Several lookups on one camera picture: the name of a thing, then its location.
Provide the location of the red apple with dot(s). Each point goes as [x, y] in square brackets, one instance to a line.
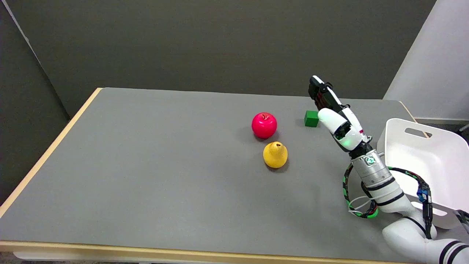
[263, 126]

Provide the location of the green cube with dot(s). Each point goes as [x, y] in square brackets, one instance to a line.
[310, 119]

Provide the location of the gray table mat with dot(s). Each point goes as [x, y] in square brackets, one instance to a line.
[146, 165]

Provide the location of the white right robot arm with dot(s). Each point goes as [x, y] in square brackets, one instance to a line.
[377, 176]

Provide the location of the white plastic basket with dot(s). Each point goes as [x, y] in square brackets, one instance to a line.
[421, 161]

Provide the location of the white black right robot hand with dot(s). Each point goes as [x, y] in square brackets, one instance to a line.
[348, 134]

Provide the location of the yellow pear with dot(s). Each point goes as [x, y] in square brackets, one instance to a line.
[274, 156]

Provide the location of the light wood table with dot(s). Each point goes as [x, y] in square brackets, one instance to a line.
[73, 249]

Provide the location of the white partition panel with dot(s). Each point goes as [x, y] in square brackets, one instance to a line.
[439, 55]

